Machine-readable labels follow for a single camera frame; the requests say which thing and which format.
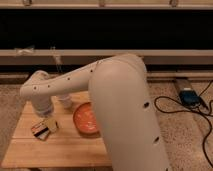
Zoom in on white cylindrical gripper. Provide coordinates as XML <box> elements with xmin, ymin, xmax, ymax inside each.
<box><xmin>31</xmin><ymin>97</ymin><xmax>58</xmax><ymax>132</ymax></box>

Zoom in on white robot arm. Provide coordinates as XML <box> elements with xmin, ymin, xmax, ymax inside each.
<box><xmin>20</xmin><ymin>54</ymin><xmax>172</xmax><ymax>171</ymax></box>

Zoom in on orange ceramic bowl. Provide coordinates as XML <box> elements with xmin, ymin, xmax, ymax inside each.
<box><xmin>73</xmin><ymin>102</ymin><xmax>99</xmax><ymax>135</ymax></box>

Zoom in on small colourful card box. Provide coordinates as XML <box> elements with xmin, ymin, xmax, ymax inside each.
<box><xmin>31</xmin><ymin>122</ymin><xmax>50</xmax><ymax>141</ymax></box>

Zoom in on wooden board table top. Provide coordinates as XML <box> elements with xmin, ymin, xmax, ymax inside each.
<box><xmin>2</xmin><ymin>92</ymin><xmax>111</xmax><ymax>168</ymax></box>

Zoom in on white plastic wrap scrap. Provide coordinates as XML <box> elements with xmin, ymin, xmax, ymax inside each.
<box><xmin>15</xmin><ymin>46</ymin><xmax>35</xmax><ymax>56</ymax></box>

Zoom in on blue power adapter box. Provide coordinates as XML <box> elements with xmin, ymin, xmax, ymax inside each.
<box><xmin>179</xmin><ymin>88</ymin><xmax>200</xmax><ymax>106</ymax></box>

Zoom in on long metal rail shelf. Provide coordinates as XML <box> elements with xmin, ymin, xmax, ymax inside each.
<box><xmin>0</xmin><ymin>49</ymin><xmax>213</xmax><ymax>65</ymax></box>

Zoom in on black cable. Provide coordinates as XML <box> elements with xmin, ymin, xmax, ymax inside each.
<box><xmin>153</xmin><ymin>79</ymin><xmax>213</xmax><ymax>169</ymax></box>

